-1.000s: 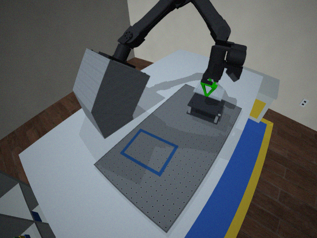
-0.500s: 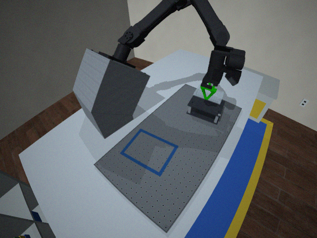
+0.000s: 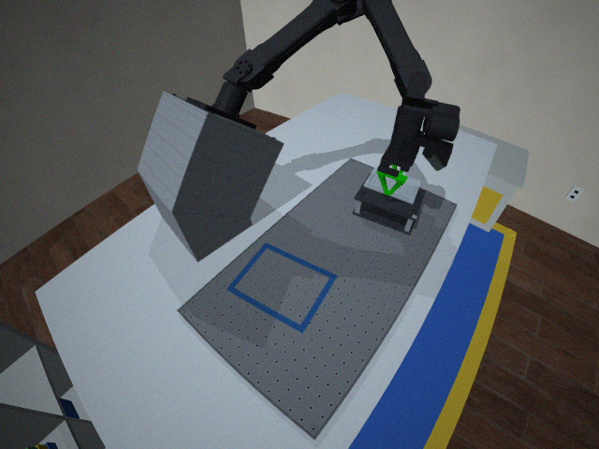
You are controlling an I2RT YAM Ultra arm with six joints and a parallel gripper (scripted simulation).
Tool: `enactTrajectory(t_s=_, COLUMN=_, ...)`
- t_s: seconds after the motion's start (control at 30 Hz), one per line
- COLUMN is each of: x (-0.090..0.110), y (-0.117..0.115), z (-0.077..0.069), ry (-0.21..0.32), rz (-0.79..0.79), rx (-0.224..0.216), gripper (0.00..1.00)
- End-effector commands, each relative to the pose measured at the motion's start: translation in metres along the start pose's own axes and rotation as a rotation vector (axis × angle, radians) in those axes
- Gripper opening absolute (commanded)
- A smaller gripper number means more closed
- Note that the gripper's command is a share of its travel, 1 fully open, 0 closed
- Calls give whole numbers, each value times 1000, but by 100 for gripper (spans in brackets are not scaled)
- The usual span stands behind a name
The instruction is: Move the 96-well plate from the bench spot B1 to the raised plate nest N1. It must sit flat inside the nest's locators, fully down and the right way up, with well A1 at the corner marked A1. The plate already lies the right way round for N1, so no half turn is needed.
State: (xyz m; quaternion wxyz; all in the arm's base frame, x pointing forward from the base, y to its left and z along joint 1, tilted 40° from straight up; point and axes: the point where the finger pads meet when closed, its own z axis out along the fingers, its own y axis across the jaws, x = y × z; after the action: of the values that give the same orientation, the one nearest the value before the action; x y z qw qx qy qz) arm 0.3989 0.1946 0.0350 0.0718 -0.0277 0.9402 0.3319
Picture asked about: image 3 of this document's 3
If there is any blue tape square outline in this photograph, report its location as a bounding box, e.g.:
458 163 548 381
227 242 337 333

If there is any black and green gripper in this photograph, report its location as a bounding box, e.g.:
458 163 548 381
377 130 418 196

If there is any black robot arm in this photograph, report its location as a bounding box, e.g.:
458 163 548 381
186 0 460 171

